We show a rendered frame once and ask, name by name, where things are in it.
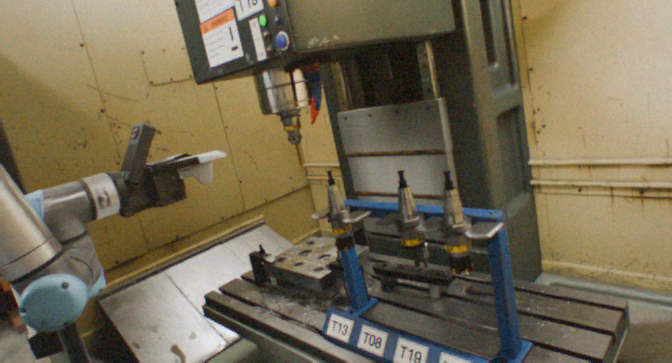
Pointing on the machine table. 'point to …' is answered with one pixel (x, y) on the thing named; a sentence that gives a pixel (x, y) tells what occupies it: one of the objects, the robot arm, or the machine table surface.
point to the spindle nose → (282, 90)
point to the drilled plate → (321, 280)
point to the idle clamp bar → (439, 282)
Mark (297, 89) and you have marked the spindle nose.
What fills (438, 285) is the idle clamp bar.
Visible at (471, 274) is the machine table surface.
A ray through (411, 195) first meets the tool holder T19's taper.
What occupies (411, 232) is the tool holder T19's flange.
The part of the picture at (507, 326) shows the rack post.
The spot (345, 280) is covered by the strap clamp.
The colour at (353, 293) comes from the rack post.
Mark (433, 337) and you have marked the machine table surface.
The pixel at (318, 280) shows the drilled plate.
